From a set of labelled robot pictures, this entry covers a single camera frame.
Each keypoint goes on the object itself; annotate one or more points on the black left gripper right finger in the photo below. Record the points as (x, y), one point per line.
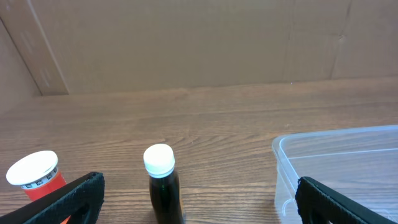
(319, 204)

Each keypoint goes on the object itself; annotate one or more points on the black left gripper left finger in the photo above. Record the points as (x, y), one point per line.
(78, 202)

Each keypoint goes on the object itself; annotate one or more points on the orange bottle white cap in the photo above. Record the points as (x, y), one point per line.
(38, 175)

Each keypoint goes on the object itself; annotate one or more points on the dark bottle white cap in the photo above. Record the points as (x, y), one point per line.
(164, 184)

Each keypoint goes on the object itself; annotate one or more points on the clear plastic container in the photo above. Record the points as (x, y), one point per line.
(360, 163)

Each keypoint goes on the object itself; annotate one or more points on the cardboard back wall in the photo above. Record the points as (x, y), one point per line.
(76, 47)

